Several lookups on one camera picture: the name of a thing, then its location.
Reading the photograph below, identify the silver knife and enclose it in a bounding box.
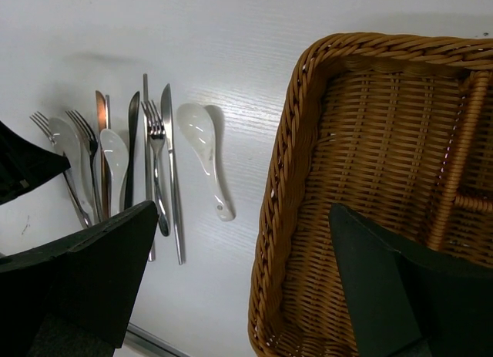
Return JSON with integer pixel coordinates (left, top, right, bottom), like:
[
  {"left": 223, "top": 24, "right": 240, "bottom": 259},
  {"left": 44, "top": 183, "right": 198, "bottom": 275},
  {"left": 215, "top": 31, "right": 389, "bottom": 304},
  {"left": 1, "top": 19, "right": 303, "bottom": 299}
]
[{"left": 160, "top": 83, "right": 185, "bottom": 265}]

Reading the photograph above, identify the copper knife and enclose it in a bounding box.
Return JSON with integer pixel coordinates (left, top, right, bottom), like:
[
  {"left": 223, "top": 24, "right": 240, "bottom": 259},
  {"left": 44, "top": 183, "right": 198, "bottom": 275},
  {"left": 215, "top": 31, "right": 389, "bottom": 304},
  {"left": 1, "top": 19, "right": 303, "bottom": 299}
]
[{"left": 96, "top": 90, "right": 109, "bottom": 219}]

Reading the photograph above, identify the brown wicker divided tray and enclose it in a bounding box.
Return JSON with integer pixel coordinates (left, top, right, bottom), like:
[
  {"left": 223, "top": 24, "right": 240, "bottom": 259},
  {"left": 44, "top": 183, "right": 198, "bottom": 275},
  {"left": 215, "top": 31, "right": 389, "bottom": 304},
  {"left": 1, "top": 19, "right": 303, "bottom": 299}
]
[{"left": 248, "top": 32, "right": 492, "bottom": 356}]

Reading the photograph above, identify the white ceramic spoon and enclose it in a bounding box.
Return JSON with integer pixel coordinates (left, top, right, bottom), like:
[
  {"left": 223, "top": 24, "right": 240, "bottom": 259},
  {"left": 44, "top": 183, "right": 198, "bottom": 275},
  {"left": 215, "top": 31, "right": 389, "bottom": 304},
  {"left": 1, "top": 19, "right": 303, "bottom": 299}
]
[
  {"left": 49, "top": 116, "right": 94, "bottom": 224},
  {"left": 100, "top": 128, "right": 129, "bottom": 217},
  {"left": 176, "top": 103, "right": 235, "bottom": 222}
]

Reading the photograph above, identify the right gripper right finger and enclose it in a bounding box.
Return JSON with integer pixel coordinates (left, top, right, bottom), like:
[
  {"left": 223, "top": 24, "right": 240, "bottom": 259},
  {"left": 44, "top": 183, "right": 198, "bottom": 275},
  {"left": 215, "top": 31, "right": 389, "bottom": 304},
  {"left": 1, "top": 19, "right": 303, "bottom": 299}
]
[{"left": 329, "top": 204, "right": 492, "bottom": 356}]

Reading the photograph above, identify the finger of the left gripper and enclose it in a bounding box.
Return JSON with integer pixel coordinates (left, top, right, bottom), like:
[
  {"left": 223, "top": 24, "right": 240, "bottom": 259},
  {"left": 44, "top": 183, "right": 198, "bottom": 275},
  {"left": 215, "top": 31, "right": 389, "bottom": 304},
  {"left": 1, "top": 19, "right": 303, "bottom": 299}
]
[{"left": 0, "top": 123, "right": 60, "bottom": 204}]

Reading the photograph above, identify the silver fork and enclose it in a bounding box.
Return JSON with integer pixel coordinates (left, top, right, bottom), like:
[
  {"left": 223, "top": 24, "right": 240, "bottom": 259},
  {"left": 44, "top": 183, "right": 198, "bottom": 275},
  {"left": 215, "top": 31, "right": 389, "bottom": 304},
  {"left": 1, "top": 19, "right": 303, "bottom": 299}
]
[
  {"left": 142, "top": 100, "right": 169, "bottom": 237},
  {"left": 29, "top": 111, "right": 92, "bottom": 228},
  {"left": 65, "top": 109, "right": 103, "bottom": 222}
]

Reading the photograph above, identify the aluminium table rail front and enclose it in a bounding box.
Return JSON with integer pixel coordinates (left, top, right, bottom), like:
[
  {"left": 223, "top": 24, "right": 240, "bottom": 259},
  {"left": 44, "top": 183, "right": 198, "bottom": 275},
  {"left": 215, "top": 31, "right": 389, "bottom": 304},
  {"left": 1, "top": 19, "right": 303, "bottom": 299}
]
[{"left": 125, "top": 323, "right": 189, "bottom": 357}]

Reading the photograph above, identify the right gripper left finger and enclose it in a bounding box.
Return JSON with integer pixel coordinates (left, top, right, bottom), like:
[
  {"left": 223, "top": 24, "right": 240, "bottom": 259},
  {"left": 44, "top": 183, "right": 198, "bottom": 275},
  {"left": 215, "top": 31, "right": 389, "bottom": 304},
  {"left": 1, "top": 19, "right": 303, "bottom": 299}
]
[{"left": 1, "top": 201, "right": 157, "bottom": 356}]

